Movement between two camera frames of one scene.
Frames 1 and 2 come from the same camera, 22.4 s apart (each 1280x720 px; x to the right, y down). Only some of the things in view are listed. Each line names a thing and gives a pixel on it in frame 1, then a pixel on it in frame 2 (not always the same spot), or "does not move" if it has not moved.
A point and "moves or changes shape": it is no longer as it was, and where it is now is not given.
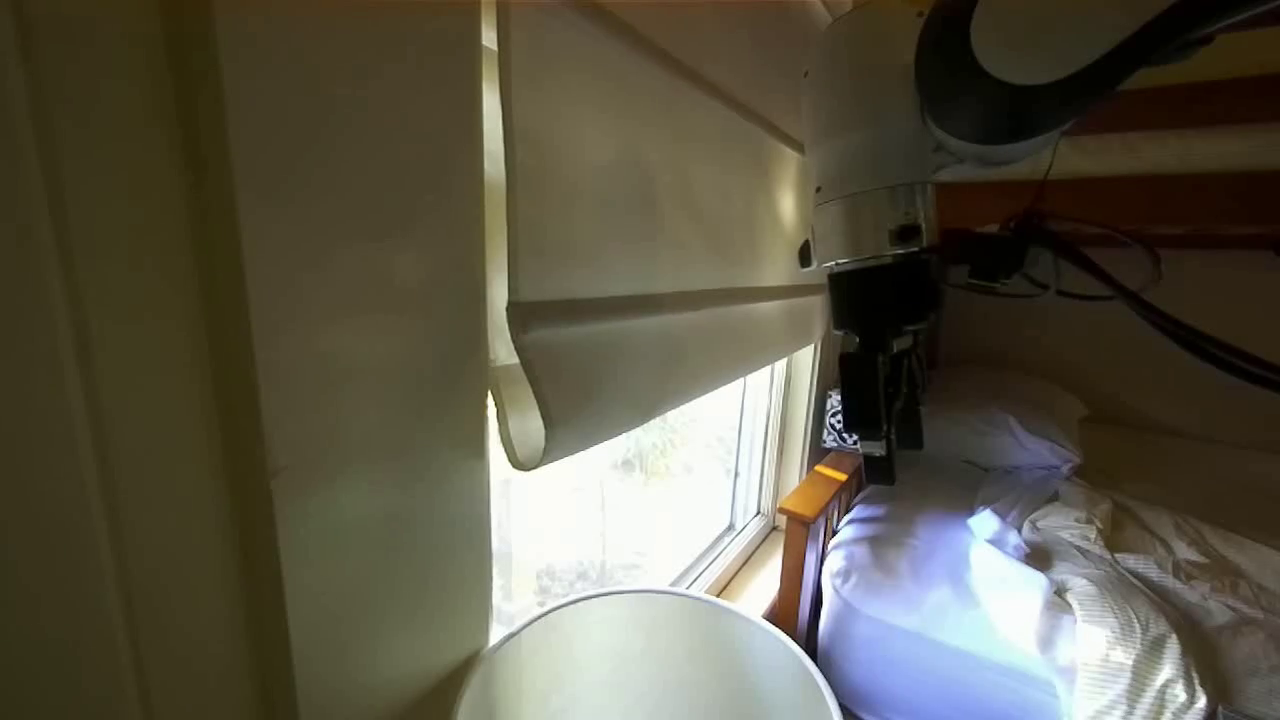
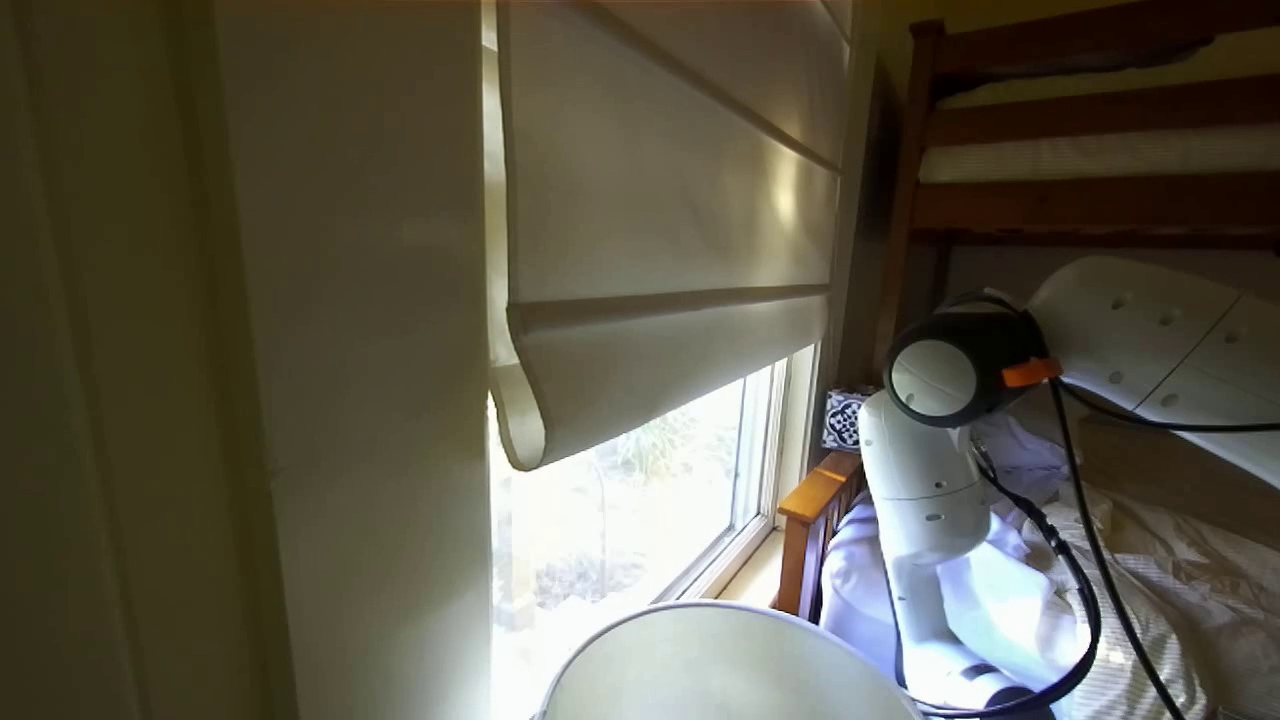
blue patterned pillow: [832, 428] does not move
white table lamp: [646, 653] moves or changes shape
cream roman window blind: [663, 204] does not move
